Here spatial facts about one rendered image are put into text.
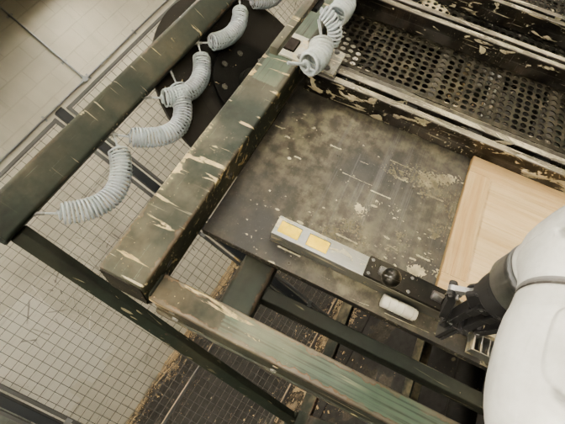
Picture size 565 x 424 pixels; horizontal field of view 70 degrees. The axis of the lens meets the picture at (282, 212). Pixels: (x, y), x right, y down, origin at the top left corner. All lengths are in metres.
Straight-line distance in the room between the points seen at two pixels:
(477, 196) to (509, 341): 0.75
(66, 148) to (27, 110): 4.19
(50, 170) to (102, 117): 0.22
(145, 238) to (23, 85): 4.81
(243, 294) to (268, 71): 0.58
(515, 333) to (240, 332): 0.52
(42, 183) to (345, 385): 0.93
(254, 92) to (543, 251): 0.78
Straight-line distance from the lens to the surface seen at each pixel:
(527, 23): 1.78
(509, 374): 0.42
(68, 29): 5.87
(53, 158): 1.30
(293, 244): 0.91
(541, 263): 0.49
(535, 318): 0.44
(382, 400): 0.84
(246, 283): 0.94
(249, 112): 1.03
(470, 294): 0.66
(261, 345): 0.81
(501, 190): 1.21
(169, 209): 0.87
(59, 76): 5.63
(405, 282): 0.92
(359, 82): 1.21
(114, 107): 1.39
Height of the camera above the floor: 2.04
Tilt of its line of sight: 21 degrees down
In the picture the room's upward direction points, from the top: 48 degrees counter-clockwise
